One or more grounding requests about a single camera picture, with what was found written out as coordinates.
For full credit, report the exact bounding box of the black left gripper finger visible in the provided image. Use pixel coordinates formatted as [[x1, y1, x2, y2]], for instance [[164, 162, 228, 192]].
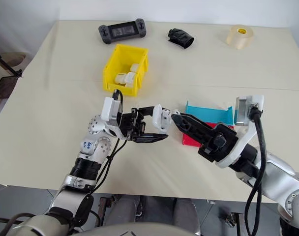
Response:
[[132, 132, 169, 144], [137, 105, 157, 118]]

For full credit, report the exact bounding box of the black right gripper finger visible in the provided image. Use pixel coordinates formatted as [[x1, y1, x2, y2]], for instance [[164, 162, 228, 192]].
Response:
[[174, 113, 215, 135], [171, 115, 212, 148]]

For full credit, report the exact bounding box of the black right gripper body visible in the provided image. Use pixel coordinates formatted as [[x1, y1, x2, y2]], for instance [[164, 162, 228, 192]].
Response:
[[198, 123, 239, 163]]

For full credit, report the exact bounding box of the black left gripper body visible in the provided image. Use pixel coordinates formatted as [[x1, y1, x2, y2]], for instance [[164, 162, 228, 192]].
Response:
[[116, 107, 148, 143]]

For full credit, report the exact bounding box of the yellow plastic bin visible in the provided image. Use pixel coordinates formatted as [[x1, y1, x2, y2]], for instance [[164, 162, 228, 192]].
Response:
[[102, 44, 150, 98]]

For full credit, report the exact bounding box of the teal plastic tray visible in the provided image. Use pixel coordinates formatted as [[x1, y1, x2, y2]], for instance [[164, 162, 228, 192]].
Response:
[[184, 100, 236, 126]]

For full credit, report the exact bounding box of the dark grey rounded shape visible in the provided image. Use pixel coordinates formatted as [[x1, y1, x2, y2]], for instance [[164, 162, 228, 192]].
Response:
[[106, 196, 142, 226], [173, 198, 201, 236]]

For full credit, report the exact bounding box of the black crumpled object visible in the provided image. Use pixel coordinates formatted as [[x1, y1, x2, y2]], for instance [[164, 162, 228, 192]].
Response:
[[168, 28, 195, 50]]

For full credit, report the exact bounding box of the dark grey handheld game controller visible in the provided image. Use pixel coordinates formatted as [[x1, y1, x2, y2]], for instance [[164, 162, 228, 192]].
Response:
[[98, 18, 148, 45]]

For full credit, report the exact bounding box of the grey robot torso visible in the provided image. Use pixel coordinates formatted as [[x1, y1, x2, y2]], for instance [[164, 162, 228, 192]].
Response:
[[73, 222, 199, 236]]

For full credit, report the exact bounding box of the translucent beige tape roll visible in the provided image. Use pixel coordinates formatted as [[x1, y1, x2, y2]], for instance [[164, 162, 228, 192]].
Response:
[[226, 24, 254, 50]]

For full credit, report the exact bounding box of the beige round stool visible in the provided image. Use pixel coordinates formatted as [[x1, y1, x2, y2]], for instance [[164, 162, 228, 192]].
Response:
[[0, 52, 27, 67]]

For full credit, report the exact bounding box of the black metal stand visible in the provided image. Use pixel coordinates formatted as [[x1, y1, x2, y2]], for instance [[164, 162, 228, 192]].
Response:
[[0, 48, 24, 78]]

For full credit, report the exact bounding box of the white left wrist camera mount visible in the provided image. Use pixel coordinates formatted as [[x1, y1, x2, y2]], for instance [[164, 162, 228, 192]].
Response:
[[101, 96, 129, 141]]

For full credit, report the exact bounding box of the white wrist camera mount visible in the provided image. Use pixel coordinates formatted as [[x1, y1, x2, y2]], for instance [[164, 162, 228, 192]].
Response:
[[101, 96, 129, 141], [217, 94, 265, 169]]

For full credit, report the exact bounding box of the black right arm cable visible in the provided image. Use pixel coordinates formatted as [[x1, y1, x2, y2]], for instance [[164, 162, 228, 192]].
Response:
[[244, 104, 268, 236]]

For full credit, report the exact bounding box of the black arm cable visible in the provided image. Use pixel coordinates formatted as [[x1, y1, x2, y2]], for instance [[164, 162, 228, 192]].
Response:
[[244, 104, 268, 236], [89, 89, 128, 196]]

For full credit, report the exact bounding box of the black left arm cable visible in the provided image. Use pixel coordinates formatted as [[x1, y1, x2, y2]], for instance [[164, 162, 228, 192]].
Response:
[[89, 89, 128, 196]]

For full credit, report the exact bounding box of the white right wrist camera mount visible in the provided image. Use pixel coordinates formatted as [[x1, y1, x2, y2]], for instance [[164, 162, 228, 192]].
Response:
[[217, 94, 265, 169]]

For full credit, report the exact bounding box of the black torso cable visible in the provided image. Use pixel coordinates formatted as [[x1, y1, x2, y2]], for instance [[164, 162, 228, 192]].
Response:
[[0, 212, 37, 229]]

